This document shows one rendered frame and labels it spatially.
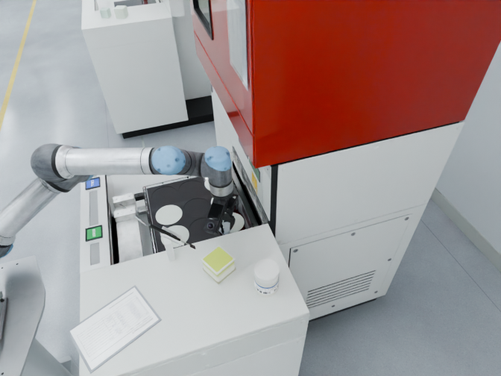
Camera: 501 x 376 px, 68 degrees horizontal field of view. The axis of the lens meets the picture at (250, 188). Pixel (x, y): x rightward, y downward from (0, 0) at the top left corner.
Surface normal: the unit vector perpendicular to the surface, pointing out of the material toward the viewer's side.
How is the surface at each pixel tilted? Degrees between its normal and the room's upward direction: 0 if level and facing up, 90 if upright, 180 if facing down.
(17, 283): 0
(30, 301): 0
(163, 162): 47
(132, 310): 0
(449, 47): 90
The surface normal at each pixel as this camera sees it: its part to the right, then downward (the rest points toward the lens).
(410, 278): -0.02, -0.71
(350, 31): 0.31, 0.66
